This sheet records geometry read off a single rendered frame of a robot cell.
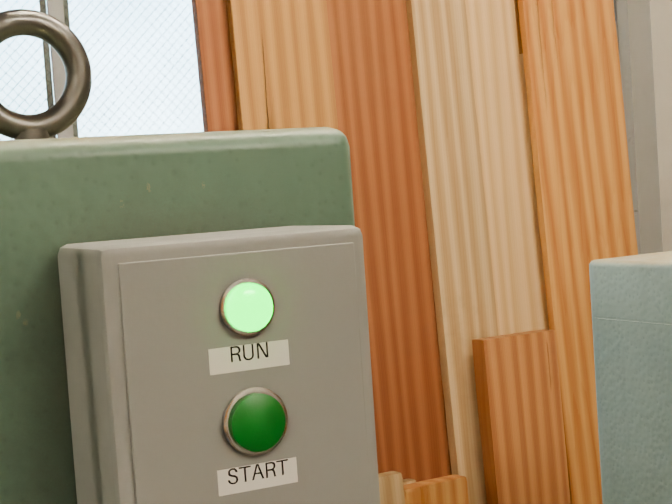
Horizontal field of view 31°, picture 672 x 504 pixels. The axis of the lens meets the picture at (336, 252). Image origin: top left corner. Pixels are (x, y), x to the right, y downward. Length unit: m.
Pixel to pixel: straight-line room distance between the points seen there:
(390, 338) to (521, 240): 0.34
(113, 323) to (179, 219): 0.08
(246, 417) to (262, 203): 0.11
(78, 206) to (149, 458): 0.11
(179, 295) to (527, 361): 1.76
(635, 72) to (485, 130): 0.56
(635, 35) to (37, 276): 2.32
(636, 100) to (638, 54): 0.10
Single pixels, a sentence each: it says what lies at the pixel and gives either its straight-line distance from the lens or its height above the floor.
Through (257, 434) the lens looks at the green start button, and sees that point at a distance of 0.42.
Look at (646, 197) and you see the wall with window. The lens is 2.69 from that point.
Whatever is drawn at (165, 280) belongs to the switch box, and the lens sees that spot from 0.41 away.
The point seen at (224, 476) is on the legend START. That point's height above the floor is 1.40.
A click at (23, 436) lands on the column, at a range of 0.47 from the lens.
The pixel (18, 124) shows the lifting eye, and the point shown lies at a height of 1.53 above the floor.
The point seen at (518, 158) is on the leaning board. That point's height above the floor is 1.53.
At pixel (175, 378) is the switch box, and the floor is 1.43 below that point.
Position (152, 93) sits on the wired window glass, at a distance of 2.12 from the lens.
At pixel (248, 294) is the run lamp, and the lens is 0.42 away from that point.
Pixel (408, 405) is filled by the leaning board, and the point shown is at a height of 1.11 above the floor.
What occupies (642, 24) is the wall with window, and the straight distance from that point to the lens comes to 2.70.
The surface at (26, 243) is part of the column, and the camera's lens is 0.46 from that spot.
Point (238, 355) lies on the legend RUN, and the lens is 0.42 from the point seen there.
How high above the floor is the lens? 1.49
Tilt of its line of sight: 3 degrees down
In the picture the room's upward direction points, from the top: 4 degrees counter-clockwise
